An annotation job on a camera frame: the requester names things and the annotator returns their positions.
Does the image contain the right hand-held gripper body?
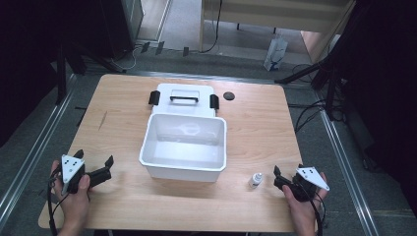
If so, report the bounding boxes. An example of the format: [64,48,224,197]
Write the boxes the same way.
[272,165,330,204]

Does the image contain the black floor cables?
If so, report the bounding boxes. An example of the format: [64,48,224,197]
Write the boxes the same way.
[287,62,347,135]

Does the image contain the black cabinet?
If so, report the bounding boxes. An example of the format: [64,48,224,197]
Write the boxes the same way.
[97,0,146,61]

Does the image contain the small white bottle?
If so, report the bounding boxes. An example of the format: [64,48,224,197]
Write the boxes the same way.
[247,172,265,190]

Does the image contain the white floor cable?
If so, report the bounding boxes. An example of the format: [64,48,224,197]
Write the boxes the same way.
[110,46,143,72]

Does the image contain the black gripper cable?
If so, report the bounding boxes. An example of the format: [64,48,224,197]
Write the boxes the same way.
[303,186,328,236]
[46,168,72,236]

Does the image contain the person's right hand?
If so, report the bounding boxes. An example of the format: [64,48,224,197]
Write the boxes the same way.
[281,172,330,228]

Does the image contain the metal floor rail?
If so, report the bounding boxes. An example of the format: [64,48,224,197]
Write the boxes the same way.
[0,74,78,230]
[316,97,382,236]

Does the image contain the black tripod stand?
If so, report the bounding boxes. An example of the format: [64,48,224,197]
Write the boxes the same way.
[274,48,348,122]

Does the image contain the white plastic storage box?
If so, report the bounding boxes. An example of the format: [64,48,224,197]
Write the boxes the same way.
[138,112,228,184]

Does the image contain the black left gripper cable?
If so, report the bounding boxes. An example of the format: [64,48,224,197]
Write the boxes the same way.
[46,168,72,236]

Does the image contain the person's left hand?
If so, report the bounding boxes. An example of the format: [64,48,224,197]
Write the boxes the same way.
[50,159,91,228]

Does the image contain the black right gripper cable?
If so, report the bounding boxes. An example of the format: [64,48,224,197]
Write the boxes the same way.
[303,186,328,236]

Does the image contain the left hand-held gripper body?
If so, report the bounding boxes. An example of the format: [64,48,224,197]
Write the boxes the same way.
[60,154,113,196]

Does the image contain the white paper bag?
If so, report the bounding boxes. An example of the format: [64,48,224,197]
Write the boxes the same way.
[263,33,289,73]

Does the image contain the white lid with black handle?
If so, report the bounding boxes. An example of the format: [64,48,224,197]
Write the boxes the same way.
[148,83,220,118]

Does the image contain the black hanging cable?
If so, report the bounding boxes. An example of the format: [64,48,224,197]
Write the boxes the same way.
[199,0,224,54]

